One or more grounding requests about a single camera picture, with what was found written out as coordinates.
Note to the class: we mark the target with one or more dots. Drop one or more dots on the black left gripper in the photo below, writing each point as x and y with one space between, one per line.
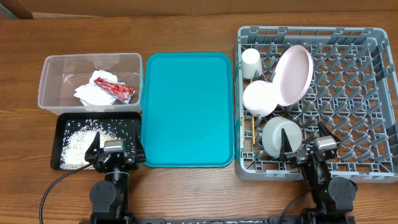
132 162

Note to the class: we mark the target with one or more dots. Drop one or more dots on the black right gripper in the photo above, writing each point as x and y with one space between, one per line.
298 158

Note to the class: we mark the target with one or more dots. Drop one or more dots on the grey bowl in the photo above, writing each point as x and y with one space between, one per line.
271 135

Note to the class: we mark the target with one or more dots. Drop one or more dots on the white rice pile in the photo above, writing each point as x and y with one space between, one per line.
80 133

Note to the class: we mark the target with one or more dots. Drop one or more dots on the pink shallow bowl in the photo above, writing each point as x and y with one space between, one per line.
260 98

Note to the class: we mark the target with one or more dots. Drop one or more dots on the red snack wrapper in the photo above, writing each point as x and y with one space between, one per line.
120 91

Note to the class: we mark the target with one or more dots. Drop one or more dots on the white tissue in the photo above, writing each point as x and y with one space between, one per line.
92 95

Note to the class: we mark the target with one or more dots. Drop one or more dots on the pink plate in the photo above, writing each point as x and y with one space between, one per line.
293 75

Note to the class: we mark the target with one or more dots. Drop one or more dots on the white cup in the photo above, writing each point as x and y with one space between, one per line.
251 63

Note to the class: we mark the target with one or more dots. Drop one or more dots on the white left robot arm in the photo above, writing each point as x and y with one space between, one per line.
109 197

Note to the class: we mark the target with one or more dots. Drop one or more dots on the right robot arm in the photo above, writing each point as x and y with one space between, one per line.
333 197

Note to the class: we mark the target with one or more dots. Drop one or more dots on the grey dishwasher rack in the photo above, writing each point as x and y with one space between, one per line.
353 92

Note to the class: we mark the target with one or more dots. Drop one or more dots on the clear plastic waste bin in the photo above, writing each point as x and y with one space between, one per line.
63 74

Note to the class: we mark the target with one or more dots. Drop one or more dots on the black plastic tray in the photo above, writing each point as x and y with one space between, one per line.
63 118

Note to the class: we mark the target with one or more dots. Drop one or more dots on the teal serving tray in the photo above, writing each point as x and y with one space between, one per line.
188 110

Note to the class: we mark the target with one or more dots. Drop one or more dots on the black mounting rail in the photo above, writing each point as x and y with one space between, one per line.
270 220

